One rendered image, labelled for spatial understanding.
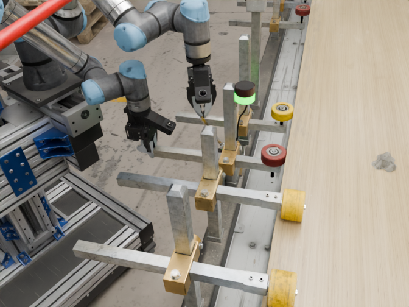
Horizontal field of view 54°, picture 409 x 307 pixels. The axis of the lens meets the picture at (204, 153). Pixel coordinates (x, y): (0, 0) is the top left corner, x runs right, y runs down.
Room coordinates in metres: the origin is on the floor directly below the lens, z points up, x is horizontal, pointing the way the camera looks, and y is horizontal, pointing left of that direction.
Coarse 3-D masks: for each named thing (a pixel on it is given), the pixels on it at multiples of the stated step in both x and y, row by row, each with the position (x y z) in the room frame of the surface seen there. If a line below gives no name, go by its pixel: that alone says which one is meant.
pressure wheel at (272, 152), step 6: (270, 144) 1.00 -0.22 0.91; (276, 144) 0.99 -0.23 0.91; (264, 150) 0.97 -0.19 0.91; (270, 150) 0.97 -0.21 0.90; (276, 150) 0.97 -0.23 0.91; (282, 150) 0.96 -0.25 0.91; (264, 156) 0.94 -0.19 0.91; (270, 156) 0.94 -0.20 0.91; (276, 156) 0.94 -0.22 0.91; (282, 156) 0.94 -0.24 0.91; (264, 162) 0.94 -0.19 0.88; (270, 162) 0.93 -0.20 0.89; (276, 162) 0.92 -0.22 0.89; (282, 162) 0.93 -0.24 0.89
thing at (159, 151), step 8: (160, 152) 1.07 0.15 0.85; (168, 152) 1.06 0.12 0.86; (176, 152) 1.05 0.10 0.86; (184, 152) 1.05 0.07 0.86; (192, 152) 1.04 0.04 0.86; (200, 152) 1.04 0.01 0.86; (184, 160) 1.04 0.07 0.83; (192, 160) 1.03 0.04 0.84; (200, 160) 1.02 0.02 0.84; (240, 160) 0.98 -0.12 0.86; (248, 160) 0.98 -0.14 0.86; (256, 160) 0.98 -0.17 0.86; (248, 168) 0.97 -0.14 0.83; (256, 168) 0.96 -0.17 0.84; (264, 168) 0.95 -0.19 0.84; (272, 168) 0.95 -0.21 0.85
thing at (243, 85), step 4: (236, 84) 1.04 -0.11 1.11; (240, 84) 1.04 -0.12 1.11; (244, 84) 1.04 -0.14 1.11; (248, 84) 1.04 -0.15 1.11; (252, 84) 1.03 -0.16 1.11; (240, 88) 1.01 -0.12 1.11; (244, 88) 1.01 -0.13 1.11; (248, 88) 1.01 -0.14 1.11; (236, 104) 1.04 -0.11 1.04; (244, 112) 1.03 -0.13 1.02; (240, 116) 1.04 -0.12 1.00; (236, 140) 1.04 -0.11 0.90
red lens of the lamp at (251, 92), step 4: (244, 80) 1.06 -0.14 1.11; (236, 88) 1.02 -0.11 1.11; (252, 88) 1.01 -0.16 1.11; (236, 92) 1.02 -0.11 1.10; (240, 92) 1.01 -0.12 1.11; (244, 92) 1.00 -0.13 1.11; (248, 92) 1.00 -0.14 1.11; (252, 92) 1.01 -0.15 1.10; (240, 96) 1.01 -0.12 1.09; (244, 96) 1.00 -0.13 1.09; (248, 96) 1.00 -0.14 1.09
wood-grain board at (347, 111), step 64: (320, 0) 2.25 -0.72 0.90; (384, 0) 2.17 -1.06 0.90; (320, 64) 1.51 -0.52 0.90; (384, 64) 1.47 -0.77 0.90; (320, 128) 1.07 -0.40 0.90; (384, 128) 1.04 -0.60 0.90; (320, 192) 0.77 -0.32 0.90; (384, 192) 0.75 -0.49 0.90; (320, 256) 0.56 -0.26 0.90; (384, 256) 0.55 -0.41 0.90
